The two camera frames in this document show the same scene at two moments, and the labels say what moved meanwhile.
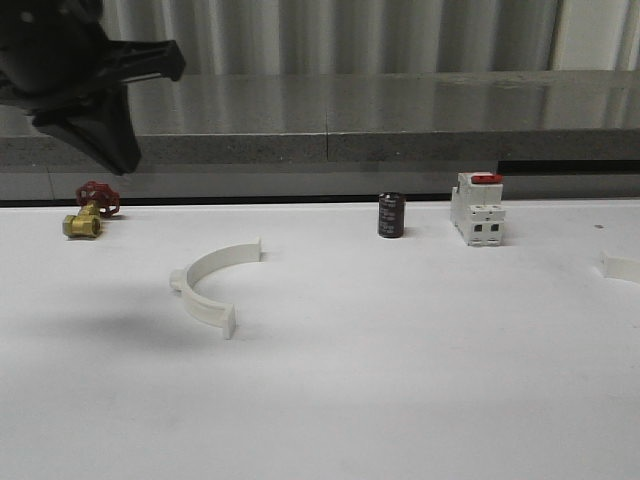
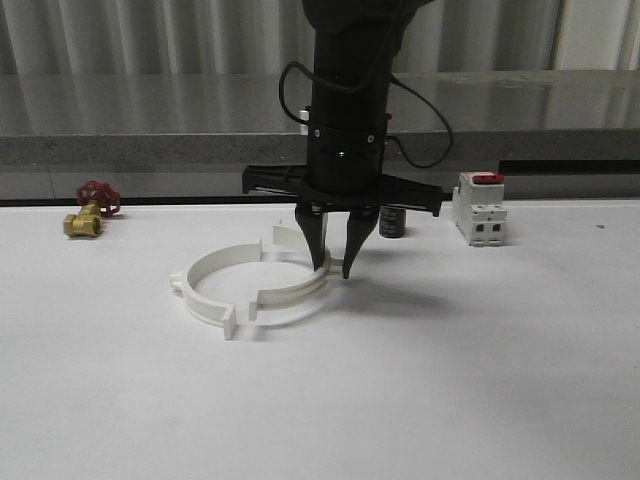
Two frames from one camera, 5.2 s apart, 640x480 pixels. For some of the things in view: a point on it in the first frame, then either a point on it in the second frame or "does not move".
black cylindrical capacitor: [391, 215] does not move
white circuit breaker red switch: [477, 209] does not move
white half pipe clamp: [209, 310] does not move
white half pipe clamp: [621, 268] -> [285, 301]
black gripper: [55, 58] -> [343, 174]
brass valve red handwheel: [97, 199] does not move
